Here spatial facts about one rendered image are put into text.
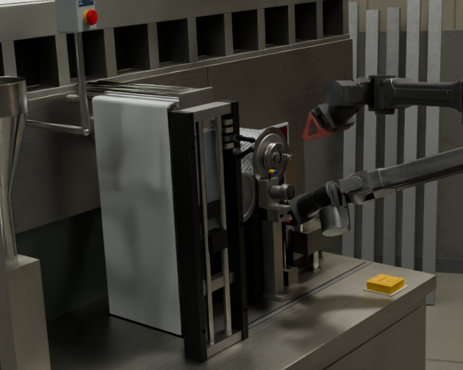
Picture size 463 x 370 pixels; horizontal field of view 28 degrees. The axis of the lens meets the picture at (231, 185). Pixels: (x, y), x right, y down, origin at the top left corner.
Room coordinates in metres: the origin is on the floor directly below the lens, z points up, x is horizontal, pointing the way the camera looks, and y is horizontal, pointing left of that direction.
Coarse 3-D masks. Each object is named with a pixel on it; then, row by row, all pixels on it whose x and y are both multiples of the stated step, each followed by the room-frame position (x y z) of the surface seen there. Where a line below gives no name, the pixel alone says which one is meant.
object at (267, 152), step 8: (272, 144) 2.20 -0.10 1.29; (280, 144) 2.21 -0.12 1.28; (264, 152) 2.19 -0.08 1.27; (272, 152) 2.19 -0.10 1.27; (280, 152) 2.21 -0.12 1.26; (264, 160) 2.18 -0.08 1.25; (272, 160) 2.19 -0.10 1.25; (280, 160) 2.22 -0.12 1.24; (264, 168) 2.19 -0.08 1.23; (272, 168) 2.19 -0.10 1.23; (280, 168) 2.21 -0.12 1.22
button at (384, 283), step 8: (368, 280) 2.19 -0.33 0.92; (376, 280) 2.19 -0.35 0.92; (384, 280) 2.18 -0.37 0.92; (392, 280) 2.18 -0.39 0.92; (400, 280) 2.18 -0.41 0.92; (368, 288) 2.18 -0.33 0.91; (376, 288) 2.17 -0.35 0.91; (384, 288) 2.15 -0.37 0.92; (392, 288) 2.15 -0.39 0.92; (400, 288) 2.18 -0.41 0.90
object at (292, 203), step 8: (288, 200) 2.20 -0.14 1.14; (296, 200) 2.22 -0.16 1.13; (304, 200) 2.20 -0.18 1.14; (312, 200) 2.18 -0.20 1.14; (296, 208) 2.20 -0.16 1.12; (304, 208) 2.19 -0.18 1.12; (312, 208) 2.18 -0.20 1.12; (296, 216) 2.19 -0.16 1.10; (304, 216) 2.20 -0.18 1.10; (312, 216) 2.21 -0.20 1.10; (296, 224) 2.18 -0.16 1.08
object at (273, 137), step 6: (264, 138) 2.20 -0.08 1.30; (270, 138) 2.21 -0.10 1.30; (276, 138) 2.23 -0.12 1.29; (264, 144) 2.19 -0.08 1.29; (282, 144) 2.25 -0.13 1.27; (258, 150) 2.18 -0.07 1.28; (258, 156) 2.17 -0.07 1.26; (258, 162) 2.17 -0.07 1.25; (258, 168) 2.17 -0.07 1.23; (282, 168) 2.25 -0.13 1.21; (264, 174) 2.19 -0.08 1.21; (270, 174) 2.21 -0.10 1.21; (276, 174) 2.23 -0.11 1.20
